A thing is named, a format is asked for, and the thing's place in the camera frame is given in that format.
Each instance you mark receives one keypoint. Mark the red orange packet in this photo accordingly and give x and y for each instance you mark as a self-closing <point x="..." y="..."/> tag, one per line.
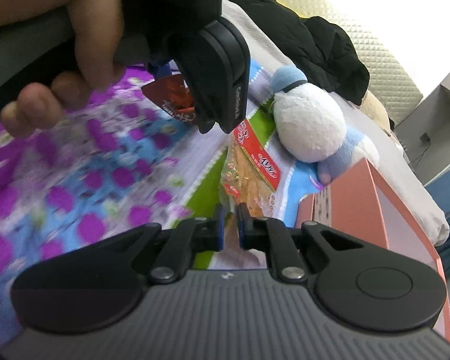
<point x="168" y="97"/>

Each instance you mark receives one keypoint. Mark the purple floral bed sheet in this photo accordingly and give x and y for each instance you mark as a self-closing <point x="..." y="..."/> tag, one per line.
<point x="97" y="195"/>

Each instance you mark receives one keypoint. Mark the blue board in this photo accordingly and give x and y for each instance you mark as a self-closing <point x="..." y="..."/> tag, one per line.
<point x="448" y="187"/>

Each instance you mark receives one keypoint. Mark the person's left hand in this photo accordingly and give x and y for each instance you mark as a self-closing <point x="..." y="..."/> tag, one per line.
<point x="90" y="15"/>

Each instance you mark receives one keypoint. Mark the pink cardboard box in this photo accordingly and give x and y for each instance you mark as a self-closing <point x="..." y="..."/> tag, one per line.
<point x="345" y="202"/>

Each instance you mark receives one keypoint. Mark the clear biscuit packet red label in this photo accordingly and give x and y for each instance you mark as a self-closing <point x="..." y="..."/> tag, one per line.
<point x="247" y="180"/>

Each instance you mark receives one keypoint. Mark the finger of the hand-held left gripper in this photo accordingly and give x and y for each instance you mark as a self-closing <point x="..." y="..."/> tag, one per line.
<point x="206" y="118"/>
<point x="161" y="68"/>

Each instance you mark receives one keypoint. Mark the white wardrobe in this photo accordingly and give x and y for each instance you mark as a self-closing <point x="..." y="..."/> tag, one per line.
<point x="446" y="120"/>

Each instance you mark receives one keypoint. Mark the beige pillow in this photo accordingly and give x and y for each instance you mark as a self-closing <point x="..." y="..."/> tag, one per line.
<point x="375" y="112"/>

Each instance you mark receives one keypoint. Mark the cream quilted headboard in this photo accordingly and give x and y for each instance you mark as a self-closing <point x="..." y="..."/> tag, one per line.
<point x="378" y="52"/>

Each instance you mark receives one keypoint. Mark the black wall socket plug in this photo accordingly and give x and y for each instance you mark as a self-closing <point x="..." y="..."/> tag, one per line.
<point x="424" y="137"/>

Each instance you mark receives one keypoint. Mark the black jacket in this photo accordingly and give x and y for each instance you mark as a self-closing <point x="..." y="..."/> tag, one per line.
<point x="315" y="45"/>

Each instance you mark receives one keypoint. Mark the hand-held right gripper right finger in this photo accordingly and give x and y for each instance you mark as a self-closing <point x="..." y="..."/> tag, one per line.
<point x="242" y="229"/>

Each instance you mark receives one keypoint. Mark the grey duvet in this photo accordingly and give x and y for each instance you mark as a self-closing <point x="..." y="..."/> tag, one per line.
<point x="405" y="187"/>

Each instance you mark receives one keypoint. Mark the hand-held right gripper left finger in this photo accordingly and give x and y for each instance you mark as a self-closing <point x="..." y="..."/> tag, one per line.
<point x="220" y="229"/>

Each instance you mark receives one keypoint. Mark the white and blue plush toy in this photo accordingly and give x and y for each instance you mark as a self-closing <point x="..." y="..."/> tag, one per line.
<point x="307" y="120"/>

